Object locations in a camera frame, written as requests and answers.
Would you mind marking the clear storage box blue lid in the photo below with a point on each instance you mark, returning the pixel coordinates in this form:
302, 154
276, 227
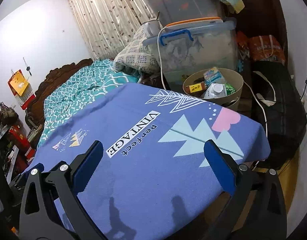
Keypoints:
183, 52

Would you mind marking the beige round trash bin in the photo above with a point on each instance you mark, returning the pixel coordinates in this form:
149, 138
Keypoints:
232, 77

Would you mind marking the yellow red spice box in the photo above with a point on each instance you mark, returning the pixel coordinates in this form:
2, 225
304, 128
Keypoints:
195, 88

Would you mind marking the grey storage box teal lid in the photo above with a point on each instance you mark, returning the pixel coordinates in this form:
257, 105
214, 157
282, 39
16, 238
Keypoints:
171, 11

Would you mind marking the white blue carton box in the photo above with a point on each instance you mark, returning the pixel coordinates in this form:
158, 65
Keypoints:
213, 75

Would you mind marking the red yellow wall calendar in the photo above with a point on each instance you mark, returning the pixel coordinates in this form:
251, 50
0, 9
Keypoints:
21, 89

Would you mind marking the white mug with spoon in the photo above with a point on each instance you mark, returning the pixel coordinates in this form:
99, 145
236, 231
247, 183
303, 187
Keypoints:
152, 27

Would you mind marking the red gift box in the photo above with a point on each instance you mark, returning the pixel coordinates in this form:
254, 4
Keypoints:
21, 142

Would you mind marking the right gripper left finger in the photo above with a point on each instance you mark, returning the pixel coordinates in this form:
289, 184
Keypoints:
50, 208

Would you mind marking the blue patterned table cloth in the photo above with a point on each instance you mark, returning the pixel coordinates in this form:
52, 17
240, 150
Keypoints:
153, 178

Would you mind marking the green snack wrapper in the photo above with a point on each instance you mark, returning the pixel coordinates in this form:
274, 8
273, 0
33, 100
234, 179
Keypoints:
229, 89

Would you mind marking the teal patterned bed sheet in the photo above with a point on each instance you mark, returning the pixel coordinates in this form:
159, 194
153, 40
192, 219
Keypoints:
83, 88

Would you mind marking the leaf patterned beige curtain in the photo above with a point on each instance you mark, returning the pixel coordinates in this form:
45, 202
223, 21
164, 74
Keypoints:
107, 26

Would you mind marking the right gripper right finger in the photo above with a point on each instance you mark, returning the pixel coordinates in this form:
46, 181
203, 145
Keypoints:
256, 208

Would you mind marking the checkered folded quilt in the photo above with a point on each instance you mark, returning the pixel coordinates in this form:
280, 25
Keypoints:
136, 56

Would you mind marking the carved wooden headboard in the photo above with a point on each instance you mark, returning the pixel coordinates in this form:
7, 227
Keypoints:
34, 113

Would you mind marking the orange gift bag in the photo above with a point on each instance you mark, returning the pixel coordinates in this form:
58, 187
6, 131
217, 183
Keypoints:
266, 48

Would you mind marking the orange flat lid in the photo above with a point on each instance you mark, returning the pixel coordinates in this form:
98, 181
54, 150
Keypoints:
194, 23

